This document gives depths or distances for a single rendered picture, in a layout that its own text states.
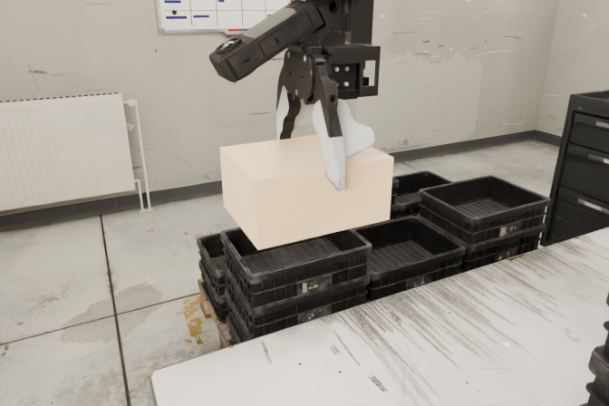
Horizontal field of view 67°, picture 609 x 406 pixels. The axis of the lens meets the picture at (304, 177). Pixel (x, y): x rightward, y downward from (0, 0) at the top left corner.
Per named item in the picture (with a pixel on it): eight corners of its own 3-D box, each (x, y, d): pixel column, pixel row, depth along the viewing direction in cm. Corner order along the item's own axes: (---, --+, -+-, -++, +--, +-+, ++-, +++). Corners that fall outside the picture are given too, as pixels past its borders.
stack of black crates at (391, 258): (366, 362, 155) (372, 275, 143) (324, 311, 180) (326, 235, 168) (457, 327, 172) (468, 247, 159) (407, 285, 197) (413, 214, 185)
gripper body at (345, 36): (379, 102, 49) (386, -19, 45) (307, 110, 46) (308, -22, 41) (343, 91, 56) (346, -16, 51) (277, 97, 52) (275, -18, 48)
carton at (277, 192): (257, 250, 46) (255, 180, 43) (223, 206, 56) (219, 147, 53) (389, 219, 52) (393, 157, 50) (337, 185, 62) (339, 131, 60)
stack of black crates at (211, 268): (218, 325, 172) (215, 273, 164) (199, 285, 198) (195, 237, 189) (314, 298, 189) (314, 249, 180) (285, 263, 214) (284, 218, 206)
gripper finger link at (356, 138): (393, 176, 46) (369, 91, 48) (343, 185, 43) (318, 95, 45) (378, 183, 49) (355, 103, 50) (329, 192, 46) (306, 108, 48)
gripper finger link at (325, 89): (350, 130, 44) (326, 47, 45) (335, 132, 43) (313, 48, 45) (329, 146, 48) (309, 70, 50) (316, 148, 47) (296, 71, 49)
